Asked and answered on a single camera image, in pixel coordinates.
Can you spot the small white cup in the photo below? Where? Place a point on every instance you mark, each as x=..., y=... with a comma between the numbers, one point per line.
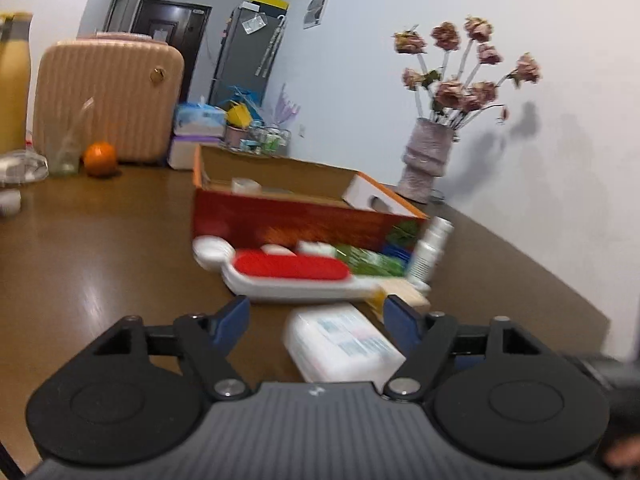
x=9, y=202

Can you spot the blue plastic bag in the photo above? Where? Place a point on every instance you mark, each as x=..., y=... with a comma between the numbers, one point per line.
x=247, y=96

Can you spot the white round jar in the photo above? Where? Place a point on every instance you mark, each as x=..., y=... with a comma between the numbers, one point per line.
x=245, y=185
x=210, y=250

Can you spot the yellow cardboard packet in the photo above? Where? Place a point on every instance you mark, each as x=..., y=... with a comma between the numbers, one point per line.
x=411, y=300

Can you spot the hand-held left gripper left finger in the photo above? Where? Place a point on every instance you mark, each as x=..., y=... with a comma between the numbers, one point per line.
x=232, y=322

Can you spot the grey ribbed vase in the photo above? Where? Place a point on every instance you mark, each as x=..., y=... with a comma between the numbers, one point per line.
x=425, y=160

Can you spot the pink cup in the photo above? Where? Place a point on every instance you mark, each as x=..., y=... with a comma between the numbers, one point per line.
x=235, y=137

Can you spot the clear paper sleeve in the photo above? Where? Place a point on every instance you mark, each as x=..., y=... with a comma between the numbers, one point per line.
x=254, y=24

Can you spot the red and white lint brush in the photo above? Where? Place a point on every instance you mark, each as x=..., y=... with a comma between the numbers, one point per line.
x=290, y=266

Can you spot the white striped cane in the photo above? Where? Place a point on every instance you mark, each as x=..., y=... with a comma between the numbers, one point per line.
x=270, y=47

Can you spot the dark wooden door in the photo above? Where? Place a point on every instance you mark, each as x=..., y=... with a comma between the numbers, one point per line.
x=170, y=25

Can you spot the dried pink flowers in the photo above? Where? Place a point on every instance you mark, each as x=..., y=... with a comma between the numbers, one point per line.
x=450, y=95

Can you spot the pink ribbed suitcase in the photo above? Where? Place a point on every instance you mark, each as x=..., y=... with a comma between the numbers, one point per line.
x=115, y=95

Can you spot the white plastic bottle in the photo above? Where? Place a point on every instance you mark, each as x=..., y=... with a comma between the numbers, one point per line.
x=430, y=250

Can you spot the small white jar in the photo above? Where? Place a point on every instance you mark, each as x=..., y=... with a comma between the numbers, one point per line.
x=276, y=249

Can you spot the orange fruit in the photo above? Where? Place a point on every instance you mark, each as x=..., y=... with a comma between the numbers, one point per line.
x=100, y=159

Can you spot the clear straw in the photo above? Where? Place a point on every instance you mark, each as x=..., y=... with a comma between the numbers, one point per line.
x=82, y=117

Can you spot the red cardboard box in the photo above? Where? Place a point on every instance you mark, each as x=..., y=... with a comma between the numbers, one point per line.
x=300, y=220

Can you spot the yellow funnel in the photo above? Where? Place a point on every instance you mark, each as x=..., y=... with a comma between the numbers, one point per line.
x=238, y=114

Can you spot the yellow box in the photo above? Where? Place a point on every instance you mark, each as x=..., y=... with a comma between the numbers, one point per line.
x=270, y=2

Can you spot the yellow bottle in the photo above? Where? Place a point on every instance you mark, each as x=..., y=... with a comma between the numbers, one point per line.
x=12, y=90

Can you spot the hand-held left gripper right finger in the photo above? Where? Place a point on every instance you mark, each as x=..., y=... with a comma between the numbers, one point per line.
x=402, y=322

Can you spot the blue tissue pack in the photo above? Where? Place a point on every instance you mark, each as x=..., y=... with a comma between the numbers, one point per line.
x=200, y=119

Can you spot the side room door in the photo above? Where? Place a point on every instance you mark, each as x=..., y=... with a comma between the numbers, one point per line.
x=117, y=5

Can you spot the clear drinking glass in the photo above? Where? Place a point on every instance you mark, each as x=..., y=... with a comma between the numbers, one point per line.
x=65, y=157

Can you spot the grey refrigerator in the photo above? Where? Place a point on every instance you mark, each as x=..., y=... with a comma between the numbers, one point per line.
x=240, y=65

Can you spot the green spray bottle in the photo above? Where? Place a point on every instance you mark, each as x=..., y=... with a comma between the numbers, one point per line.
x=370, y=261

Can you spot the small grey box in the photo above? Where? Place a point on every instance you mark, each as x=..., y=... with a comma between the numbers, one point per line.
x=248, y=6

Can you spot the white wall panel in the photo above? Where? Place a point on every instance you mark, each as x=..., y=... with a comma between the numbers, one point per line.
x=316, y=9

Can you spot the small blue packet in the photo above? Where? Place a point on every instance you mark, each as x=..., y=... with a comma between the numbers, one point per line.
x=397, y=252

